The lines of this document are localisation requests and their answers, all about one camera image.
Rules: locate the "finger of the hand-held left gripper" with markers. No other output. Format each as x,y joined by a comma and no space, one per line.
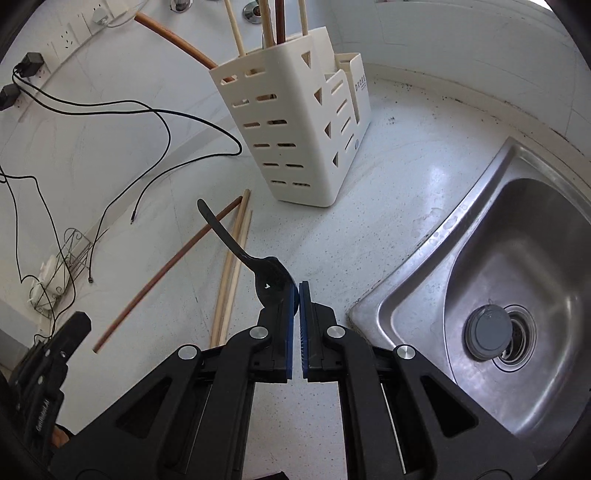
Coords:
71,334

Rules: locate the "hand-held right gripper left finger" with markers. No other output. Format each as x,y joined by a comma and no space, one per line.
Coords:
291,323

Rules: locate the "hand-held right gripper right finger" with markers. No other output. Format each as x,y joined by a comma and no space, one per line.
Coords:
304,323

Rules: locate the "black spoon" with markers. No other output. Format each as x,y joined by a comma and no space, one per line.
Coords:
268,274

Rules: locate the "reddish brown chopstick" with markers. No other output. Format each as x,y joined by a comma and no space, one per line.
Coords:
175,39
152,288

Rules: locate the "white plastic utensil holder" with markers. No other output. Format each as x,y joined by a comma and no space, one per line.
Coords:
295,110

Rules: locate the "dark brown chopstick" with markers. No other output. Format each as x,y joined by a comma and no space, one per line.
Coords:
280,23

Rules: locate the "grey sink drain stopper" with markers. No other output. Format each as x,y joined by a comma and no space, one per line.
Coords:
487,332

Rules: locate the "stainless steel sink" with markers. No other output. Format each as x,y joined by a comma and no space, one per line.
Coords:
508,240

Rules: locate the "black power adapter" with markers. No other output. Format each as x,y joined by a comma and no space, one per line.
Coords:
30,64
9,97

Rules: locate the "chrome angle valve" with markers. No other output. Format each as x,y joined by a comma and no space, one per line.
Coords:
180,4

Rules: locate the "white wall socket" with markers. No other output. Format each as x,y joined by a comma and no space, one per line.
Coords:
71,34
91,5

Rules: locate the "chrome wall flange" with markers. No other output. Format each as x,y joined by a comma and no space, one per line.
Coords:
251,13

